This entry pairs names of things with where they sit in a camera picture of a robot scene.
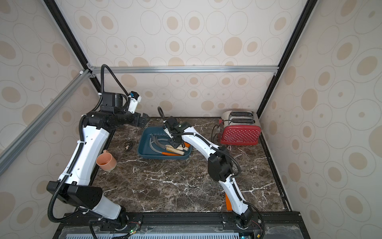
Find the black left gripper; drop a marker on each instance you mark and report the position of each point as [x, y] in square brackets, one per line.
[139, 119]

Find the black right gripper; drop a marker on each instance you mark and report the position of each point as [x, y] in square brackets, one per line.
[170, 122]

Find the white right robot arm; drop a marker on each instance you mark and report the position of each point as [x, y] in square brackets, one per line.
[222, 168]

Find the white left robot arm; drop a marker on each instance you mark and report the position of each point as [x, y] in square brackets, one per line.
[72, 193]

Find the teal plastic storage box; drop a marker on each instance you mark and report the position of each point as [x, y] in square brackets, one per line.
[146, 152]

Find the pink tape roll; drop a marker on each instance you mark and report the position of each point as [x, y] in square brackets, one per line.
[106, 161]

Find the red polka dot toaster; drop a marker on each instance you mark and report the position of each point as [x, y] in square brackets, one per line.
[239, 127]

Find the horizontal aluminium frame bar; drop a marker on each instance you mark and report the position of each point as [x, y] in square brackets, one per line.
[196, 69]

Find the diagonal aluminium frame bar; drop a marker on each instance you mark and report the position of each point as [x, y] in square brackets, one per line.
[10, 154]

